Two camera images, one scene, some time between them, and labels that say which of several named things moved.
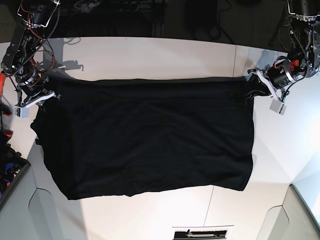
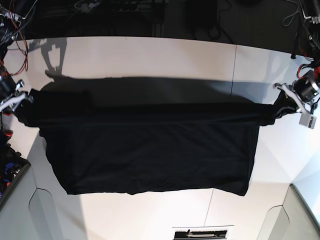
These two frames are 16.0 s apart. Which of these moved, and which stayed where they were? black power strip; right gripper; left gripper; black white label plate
Moved: right gripper; left gripper
Stayed: black white label plate; black power strip
